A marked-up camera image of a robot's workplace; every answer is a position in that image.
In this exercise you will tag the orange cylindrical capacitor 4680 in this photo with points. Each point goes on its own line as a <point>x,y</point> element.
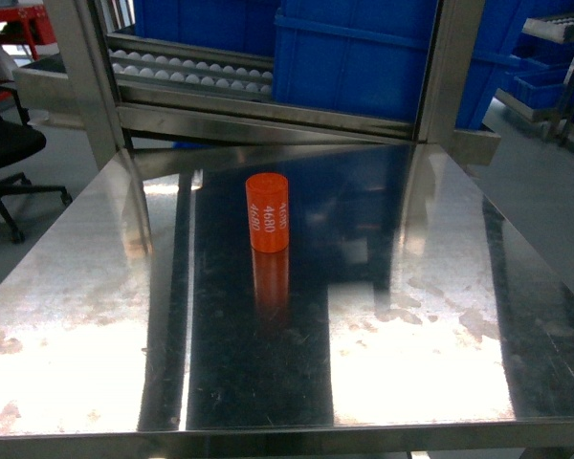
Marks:
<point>268,211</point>

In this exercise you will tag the large blue plastic crate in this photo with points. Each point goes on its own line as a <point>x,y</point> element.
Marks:
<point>369,57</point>

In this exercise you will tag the blue crate behind left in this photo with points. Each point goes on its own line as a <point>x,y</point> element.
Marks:
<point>238,26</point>

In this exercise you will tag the small blue bin on shelf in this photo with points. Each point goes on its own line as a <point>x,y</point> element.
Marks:
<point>540,89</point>

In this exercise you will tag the black office chair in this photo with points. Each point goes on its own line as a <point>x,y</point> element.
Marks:
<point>17,143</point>

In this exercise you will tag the steel shelf rack right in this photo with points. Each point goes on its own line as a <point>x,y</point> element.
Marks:
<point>557,29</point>

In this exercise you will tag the steel roller rack frame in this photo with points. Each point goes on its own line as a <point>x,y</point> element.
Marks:
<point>113,113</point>

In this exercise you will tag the red metal table frame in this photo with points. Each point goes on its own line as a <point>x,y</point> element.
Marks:
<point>28,25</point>

